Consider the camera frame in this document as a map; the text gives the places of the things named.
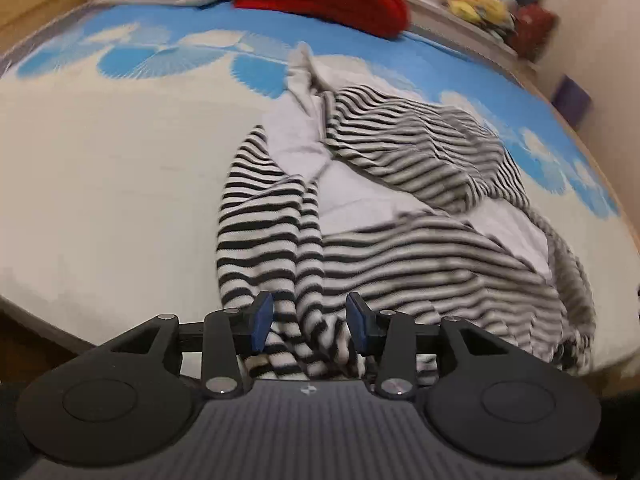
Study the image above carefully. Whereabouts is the blue cream patterned bed sheet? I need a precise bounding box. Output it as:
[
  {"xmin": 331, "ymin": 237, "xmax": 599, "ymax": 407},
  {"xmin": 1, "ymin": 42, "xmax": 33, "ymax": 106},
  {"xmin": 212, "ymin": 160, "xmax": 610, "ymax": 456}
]
[{"xmin": 0, "ymin": 0, "xmax": 640, "ymax": 377}]

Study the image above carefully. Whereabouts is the white window sill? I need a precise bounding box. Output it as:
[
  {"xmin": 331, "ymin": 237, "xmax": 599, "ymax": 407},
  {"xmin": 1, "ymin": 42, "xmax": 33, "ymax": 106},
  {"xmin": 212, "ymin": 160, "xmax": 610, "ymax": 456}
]
[{"xmin": 402, "ymin": 0, "xmax": 542, "ymax": 73}]

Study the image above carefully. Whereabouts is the black white striped top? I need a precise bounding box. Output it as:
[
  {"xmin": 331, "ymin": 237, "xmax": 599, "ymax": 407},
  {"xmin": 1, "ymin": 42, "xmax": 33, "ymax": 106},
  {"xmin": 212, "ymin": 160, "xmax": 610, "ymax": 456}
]
[{"xmin": 215, "ymin": 42, "xmax": 599, "ymax": 382}]

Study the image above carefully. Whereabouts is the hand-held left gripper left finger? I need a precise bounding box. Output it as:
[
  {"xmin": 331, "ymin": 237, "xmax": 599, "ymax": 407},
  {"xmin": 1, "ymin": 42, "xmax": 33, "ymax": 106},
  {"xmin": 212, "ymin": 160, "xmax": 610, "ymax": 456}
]
[{"xmin": 96, "ymin": 291, "xmax": 275, "ymax": 400}]

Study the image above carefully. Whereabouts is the red cushion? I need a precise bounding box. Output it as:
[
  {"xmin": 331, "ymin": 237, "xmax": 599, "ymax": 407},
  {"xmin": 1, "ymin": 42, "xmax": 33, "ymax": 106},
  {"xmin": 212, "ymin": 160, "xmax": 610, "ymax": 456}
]
[{"xmin": 514, "ymin": 3, "xmax": 559, "ymax": 60}]

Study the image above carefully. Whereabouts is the yellow plush toy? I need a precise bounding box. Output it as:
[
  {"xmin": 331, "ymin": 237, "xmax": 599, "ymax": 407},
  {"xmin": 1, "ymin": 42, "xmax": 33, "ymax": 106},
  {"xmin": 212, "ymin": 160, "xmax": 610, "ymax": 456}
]
[{"xmin": 446, "ymin": 0, "xmax": 517, "ymax": 28}]

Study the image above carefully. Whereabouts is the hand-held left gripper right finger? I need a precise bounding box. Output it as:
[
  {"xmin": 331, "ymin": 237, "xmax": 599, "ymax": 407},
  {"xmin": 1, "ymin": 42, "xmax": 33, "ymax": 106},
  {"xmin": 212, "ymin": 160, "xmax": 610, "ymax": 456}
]
[{"xmin": 345, "ymin": 291, "xmax": 547, "ymax": 400}]

